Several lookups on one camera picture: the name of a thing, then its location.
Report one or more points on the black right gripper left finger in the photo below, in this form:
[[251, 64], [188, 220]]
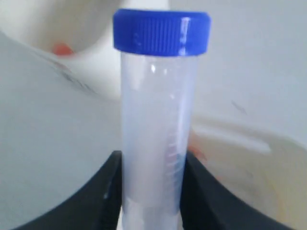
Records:
[[96, 206]]

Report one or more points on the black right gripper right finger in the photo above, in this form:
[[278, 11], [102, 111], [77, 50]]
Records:
[[207, 205]]

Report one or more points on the blue cap tube upright-end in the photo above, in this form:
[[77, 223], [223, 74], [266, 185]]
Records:
[[159, 52]]

